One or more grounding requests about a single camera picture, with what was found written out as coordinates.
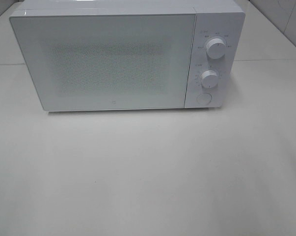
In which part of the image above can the round white door release button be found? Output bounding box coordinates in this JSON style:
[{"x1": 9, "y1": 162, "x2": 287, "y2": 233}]
[{"x1": 196, "y1": 93, "x2": 212, "y2": 107}]

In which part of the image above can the white microwave knob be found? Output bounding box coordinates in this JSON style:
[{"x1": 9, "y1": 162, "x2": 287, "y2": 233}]
[
  {"x1": 200, "y1": 70, "x2": 219, "y2": 89},
  {"x1": 205, "y1": 36, "x2": 227, "y2": 59}
]

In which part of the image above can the white microwave door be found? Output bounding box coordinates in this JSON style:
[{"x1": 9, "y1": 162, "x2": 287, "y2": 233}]
[{"x1": 10, "y1": 14, "x2": 195, "y2": 112}]

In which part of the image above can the white microwave oven body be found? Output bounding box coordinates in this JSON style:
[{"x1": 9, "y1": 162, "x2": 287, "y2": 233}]
[{"x1": 9, "y1": 0, "x2": 245, "y2": 109}]

